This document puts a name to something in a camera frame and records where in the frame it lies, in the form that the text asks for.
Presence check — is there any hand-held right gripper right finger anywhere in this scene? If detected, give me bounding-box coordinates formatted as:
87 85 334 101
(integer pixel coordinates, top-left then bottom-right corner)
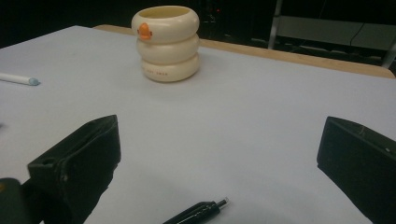
317 116 396 224

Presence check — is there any thin white pen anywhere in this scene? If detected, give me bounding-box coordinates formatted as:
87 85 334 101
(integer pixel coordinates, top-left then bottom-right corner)
0 72 41 87

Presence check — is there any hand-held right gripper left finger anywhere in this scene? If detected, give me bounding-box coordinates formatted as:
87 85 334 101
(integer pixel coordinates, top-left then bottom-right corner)
27 114 122 224

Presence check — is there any cream ringed pen holder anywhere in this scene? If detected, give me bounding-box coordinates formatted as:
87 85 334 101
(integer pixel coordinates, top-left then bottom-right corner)
131 5 201 83

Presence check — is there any dark equipment rack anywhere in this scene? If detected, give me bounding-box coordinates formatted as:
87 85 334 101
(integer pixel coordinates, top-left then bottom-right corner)
199 0 272 41

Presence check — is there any white table mat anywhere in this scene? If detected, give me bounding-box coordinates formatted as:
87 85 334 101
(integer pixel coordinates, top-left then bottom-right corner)
0 25 396 224

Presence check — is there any grey metal stand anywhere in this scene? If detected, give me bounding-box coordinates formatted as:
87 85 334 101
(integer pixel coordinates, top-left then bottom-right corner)
268 0 396 69

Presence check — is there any black pen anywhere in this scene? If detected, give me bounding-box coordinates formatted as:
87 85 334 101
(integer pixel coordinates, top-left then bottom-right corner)
162 197 230 224

